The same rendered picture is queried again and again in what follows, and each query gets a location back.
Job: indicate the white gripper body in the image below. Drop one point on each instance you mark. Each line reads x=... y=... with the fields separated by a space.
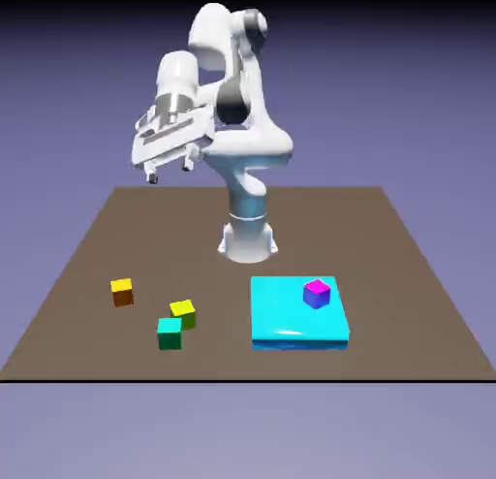
x=170 y=143

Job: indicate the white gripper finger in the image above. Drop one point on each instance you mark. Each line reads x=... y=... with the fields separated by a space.
x=190 y=156
x=152 y=173

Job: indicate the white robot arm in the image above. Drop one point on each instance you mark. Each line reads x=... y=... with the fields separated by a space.
x=248 y=145

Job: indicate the small orange cube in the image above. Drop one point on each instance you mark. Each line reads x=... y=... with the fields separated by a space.
x=122 y=291

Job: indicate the small yellow cube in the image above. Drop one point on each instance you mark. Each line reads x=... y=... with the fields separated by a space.
x=183 y=311

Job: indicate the small green cube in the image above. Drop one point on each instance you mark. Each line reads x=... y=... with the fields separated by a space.
x=169 y=333

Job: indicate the small magenta cube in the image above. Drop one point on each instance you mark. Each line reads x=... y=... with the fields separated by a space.
x=317 y=293

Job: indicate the large cyan box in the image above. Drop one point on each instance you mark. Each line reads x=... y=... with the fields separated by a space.
x=296 y=316

